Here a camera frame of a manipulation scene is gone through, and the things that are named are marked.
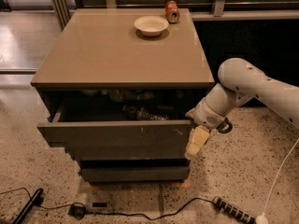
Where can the plastic bottle in drawer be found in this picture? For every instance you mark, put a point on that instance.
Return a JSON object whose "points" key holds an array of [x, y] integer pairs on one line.
{"points": [[136, 112]]}

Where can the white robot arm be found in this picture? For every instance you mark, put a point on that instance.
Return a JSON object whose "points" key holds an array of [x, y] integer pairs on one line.
{"points": [[240, 81]]}

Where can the black power strip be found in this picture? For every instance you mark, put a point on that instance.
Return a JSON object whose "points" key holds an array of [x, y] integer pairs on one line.
{"points": [[233, 211]]}

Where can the grey bottom drawer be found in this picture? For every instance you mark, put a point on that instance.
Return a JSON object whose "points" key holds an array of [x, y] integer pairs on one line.
{"points": [[100, 175]]}

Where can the grey drawer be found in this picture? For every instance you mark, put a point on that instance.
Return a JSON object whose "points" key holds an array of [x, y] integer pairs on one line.
{"points": [[92, 137], [100, 175]]}

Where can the white bowl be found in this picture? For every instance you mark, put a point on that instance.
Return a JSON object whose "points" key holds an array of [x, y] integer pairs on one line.
{"points": [[151, 25]]}

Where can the grey top drawer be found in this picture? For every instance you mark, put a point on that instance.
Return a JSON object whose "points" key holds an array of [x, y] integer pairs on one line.
{"points": [[92, 137]]}

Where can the orange soda can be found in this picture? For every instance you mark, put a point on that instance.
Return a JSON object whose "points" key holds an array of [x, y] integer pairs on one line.
{"points": [[171, 11]]}

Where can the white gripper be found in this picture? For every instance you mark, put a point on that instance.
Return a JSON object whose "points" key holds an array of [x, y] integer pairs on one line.
{"points": [[206, 115]]}

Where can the small black floor tag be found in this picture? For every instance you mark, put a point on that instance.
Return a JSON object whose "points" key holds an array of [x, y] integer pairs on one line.
{"points": [[100, 205]]}

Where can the black bar on floor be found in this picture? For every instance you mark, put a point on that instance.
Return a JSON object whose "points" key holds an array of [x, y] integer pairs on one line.
{"points": [[35, 200]]}

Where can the grey drawer cabinet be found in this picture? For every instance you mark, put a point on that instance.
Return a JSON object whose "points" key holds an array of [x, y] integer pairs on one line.
{"points": [[101, 62]]}

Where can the black power adapter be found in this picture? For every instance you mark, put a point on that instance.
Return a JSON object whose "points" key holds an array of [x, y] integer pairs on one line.
{"points": [[77, 210]]}

